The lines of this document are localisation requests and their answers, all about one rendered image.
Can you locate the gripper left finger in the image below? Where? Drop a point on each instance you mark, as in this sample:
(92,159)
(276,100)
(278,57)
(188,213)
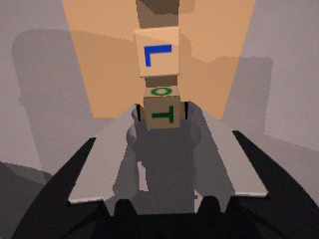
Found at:
(87,187)

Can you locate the tan block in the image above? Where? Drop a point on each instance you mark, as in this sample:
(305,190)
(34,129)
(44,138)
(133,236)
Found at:
(158,51)
(162,107)

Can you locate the tan flat mat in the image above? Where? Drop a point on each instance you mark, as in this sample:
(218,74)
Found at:
(211,40)

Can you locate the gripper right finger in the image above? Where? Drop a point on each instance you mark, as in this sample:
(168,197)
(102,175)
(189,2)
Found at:
(246,181)

